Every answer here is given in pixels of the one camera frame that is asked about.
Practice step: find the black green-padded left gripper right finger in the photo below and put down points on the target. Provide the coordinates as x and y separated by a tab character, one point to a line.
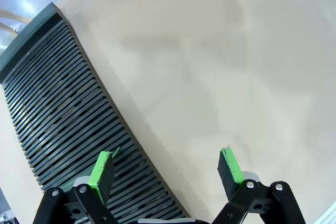
231	171

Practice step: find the aluminium frame profile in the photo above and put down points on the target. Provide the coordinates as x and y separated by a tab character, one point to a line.
325	214

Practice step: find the black slotted PCB rack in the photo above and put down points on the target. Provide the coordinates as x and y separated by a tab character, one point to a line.
65	108

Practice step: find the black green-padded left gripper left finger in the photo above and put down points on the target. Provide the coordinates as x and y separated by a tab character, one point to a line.
101	174

